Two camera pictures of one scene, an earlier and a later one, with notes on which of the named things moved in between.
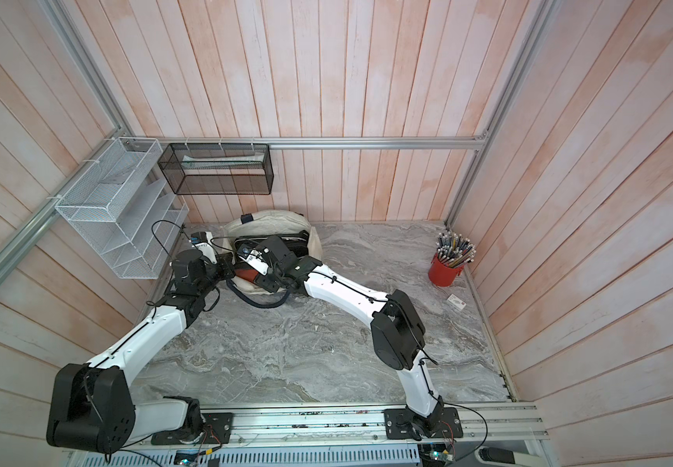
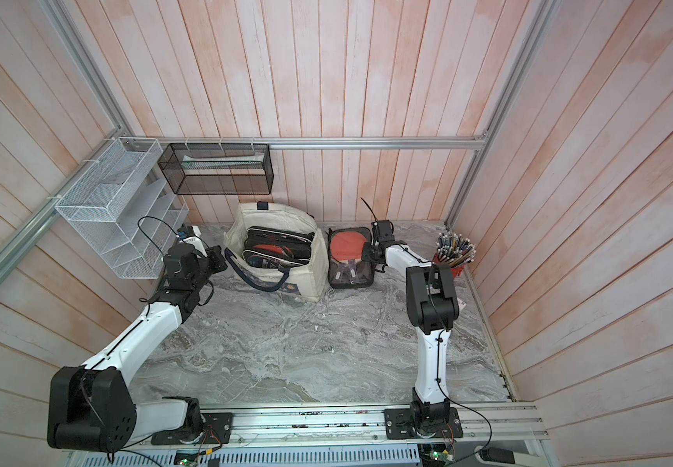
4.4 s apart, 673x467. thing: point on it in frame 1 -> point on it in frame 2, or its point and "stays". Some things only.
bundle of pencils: x=454 y=251 stays
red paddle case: x=247 y=274 -> x=346 y=269
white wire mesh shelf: x=123 y=209 stays
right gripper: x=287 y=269 -> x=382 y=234
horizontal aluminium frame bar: x=303 y=143 stays
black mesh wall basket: x=218 y=168 stays
